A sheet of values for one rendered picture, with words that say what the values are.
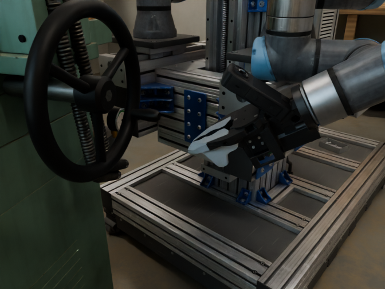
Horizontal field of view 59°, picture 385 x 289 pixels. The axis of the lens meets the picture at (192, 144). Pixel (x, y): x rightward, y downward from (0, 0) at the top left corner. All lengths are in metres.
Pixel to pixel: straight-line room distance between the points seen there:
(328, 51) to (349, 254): 1.09
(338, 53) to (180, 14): 3.55
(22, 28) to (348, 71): 0.49
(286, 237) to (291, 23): 0.80
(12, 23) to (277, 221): 0.99
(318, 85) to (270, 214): 0.84
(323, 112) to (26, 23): 0.47
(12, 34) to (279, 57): 0.43
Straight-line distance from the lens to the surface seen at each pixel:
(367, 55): 0.52
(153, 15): 1.18
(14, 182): 0.73
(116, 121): 0.86
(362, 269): 1.51
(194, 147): 0.57
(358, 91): 0.51
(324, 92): 0.51
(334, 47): 0.61
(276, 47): 0.59
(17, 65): 0.61
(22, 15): 0.61
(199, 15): 3.99
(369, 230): 1.72
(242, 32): 1.09
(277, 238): 1.20
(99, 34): 0.90
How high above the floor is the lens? 0.96
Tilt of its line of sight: 25 degrees down
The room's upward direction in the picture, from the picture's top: straight up
